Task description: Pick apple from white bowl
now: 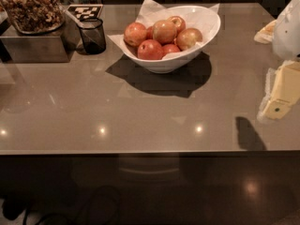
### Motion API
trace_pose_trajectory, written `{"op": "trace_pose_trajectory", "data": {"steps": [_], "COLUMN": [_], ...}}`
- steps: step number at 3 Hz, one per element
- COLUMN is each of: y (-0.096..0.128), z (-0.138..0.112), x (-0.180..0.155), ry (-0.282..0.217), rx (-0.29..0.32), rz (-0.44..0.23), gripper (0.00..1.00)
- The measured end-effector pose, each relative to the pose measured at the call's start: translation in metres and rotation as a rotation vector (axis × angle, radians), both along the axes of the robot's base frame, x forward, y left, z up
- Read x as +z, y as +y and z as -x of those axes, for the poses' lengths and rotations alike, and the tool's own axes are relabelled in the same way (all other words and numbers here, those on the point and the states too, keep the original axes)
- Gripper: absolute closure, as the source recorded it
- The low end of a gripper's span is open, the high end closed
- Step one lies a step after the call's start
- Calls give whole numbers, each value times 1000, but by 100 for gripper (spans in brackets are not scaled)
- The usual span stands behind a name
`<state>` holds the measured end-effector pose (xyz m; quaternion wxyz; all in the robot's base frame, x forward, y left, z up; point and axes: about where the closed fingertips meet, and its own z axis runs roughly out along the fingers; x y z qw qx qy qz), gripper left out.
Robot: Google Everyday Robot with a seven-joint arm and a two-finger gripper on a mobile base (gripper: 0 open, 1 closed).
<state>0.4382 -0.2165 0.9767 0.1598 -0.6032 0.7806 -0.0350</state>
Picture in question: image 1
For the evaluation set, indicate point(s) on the right red apple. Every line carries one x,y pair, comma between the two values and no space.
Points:
188,38

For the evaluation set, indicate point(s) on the top centre red apple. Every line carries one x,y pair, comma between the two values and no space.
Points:
164,31

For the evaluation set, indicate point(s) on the black white marker card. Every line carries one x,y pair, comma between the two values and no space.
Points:
83,12

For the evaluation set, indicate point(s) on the leftmost red apple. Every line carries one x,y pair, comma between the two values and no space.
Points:
135,34

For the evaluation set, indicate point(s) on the back red apple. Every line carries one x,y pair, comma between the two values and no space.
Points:
179,23

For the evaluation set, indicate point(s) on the white ceramic bowl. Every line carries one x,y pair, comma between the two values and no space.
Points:
162,65

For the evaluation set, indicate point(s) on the metal box stand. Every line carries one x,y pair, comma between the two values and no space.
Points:
54,47

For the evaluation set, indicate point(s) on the small front-right red apple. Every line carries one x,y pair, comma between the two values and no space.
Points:
170,48

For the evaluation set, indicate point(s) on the front red apple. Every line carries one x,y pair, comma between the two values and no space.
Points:
150,50

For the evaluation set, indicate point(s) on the glass jar of nuts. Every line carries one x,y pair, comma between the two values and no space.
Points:
34,16

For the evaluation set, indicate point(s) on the white paper liner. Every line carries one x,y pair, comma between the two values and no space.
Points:
200,18

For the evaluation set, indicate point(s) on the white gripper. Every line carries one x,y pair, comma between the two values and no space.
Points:
288,37

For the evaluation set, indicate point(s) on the black mesh cup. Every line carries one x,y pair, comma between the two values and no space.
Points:
92,34

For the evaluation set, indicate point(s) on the hidden small red apple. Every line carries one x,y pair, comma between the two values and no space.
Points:
149,32

